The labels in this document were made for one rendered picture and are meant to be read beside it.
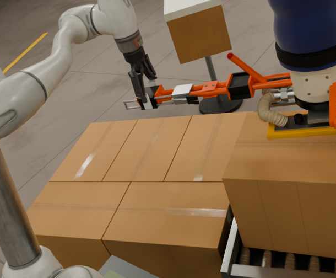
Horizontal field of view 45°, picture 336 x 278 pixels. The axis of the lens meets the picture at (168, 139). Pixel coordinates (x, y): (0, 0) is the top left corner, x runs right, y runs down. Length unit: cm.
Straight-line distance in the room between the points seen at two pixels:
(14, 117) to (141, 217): 120
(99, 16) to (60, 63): 32
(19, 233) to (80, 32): 66
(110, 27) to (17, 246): 73
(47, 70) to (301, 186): 87
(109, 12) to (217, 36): 176
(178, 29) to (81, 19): 165
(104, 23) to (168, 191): 103
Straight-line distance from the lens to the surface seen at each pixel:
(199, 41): 304
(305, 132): 132
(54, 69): 109
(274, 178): 142
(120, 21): 136
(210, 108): 357
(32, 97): 101
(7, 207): 120
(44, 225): 234
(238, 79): 141
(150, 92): 152
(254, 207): 154
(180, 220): 195
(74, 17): 142
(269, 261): 171
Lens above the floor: 193
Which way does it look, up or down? 34 degrees down
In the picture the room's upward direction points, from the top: 22 degrees counter-clockwise
